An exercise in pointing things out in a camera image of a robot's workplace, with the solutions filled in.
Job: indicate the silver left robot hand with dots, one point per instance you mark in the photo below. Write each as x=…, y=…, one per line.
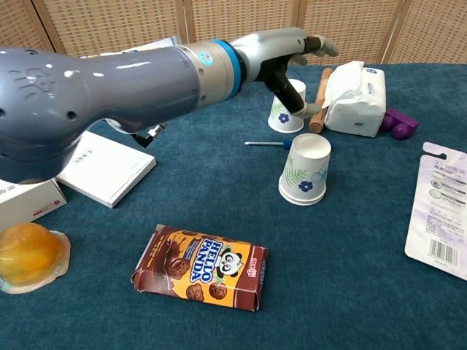
x=273, y=47

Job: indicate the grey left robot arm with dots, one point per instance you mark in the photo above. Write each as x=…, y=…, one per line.
x=109, y=84

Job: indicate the orange fruit jelly cup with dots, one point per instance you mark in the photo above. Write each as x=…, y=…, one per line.
x=25, y=255

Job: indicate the wooden rolling stick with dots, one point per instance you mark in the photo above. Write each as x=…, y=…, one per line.
x=317, y=122

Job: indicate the white opened tissue pack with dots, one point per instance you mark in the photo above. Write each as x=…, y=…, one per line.
x=354, y=109

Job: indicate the purple plastic block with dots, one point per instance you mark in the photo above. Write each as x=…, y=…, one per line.
x=401, y=125

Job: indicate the wooden rattan folding screen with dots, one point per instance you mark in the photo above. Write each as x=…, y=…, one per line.
x=109, y=22

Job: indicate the flat white cardboard box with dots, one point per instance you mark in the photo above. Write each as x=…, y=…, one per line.
x=109, y=171

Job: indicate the teal table cloth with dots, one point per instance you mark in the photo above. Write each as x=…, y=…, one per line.
x=328, y=255

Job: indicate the Hello Panda biscuit box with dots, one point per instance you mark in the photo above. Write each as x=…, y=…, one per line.
x=204, y=270

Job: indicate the lilac blister card package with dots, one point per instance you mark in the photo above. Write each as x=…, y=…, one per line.
x=441, y=211

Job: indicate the small white cardboard box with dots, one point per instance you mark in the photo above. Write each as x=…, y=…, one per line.
x=25, y=204

